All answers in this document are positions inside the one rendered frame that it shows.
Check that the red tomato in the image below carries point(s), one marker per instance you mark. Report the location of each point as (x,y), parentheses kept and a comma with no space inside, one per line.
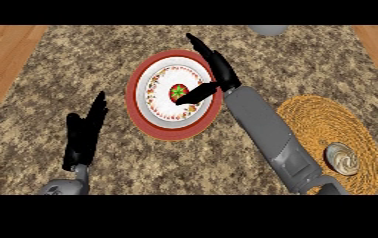
(178,92)

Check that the grey round object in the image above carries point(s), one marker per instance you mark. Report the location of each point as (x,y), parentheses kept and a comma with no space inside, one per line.
(268,29)

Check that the yellow woven round placemat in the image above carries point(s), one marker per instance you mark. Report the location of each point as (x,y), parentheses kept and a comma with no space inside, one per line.
(320,128)

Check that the white floral plate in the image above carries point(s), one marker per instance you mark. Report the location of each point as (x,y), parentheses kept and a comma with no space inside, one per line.
(168,92)

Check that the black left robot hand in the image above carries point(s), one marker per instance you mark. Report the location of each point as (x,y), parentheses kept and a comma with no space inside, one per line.
(85,132)

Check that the red round placemat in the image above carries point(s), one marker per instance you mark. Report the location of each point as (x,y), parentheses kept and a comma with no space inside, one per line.
(173,94)

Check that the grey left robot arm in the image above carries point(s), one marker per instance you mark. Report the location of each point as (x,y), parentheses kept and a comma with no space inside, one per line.
(69,182)

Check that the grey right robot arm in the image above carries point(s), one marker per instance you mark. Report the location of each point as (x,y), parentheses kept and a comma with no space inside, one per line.
(275,138)

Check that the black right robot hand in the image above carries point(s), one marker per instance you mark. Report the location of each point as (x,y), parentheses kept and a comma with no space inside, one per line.
(219,68)

